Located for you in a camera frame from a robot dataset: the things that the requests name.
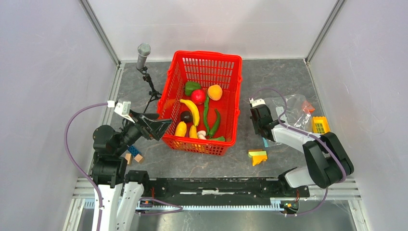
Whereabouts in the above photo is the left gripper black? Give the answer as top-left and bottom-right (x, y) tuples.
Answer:
(115, 108), (173, 154)

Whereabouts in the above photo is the blue toy brick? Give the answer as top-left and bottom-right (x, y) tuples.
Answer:
(127, 145), (140, 157)

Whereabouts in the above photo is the long green chili pepper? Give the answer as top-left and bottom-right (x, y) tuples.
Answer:
(203, 95), (210, 134)

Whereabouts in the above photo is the wooden toy cube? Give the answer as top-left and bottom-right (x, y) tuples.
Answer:
(125, 153), (144, 166)

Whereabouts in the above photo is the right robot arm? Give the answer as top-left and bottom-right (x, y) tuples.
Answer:
(135, 102), (328, 178)

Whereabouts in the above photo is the short green chili pepper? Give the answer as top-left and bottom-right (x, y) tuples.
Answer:
(208, 109), (221, 138)

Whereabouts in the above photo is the green cucumber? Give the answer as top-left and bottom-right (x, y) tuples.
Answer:
(208, 136), (226, 141)

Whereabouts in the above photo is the red apple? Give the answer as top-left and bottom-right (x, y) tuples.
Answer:
(191, 90), (206, 105)

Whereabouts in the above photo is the yellow orange toy sandwich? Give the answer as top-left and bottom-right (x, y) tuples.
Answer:
(248, 149), (268, 166)

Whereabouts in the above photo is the orange half-round block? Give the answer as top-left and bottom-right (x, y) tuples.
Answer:
(302, 100), (315, 114)

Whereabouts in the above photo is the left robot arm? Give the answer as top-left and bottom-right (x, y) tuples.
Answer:
(90, 111), (173, 231)

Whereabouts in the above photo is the dark purple plum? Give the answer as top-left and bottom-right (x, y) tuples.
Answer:
(180, 111), (193, 123)

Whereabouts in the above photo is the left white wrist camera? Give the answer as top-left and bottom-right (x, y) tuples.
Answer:
(114, 101), (131, 116)

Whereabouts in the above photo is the clear zip top bag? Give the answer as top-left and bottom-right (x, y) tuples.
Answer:
(264, 94), (312, 132)

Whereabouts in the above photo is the grey microphone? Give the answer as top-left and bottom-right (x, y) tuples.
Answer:
(136, 43), (151, 70)

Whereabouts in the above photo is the red plastic basket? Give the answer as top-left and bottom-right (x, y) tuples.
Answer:
(157, 51), (242, 156)

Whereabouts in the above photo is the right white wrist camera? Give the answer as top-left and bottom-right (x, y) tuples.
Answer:
(249, 98), (265, 108)

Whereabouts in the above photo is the yellow squash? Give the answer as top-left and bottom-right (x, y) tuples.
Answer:
(174, 121), (187, 137)
(189, 125), (198, 139)

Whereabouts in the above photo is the green bell pepper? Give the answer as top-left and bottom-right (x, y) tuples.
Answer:
(184, 81), (202, 96)

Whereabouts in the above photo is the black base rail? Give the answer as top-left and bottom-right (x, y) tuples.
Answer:
(122, 170), (310, 208)

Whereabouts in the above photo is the white mushroom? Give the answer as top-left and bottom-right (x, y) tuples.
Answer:
(197, 130), (206, 140)

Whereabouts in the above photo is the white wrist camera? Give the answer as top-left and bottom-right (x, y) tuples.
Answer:
(114, 101), (131, 116)
(249, 98), (265, 108)

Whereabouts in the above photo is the yellow orange peach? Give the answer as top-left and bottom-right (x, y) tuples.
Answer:
(207, 84), (223, 101)

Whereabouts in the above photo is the yellow banana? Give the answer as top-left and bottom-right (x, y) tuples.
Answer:
(180, 99), (200, 127)

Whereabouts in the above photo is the yellow window toy block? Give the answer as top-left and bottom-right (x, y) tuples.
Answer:
(312, 116), (331, 134)

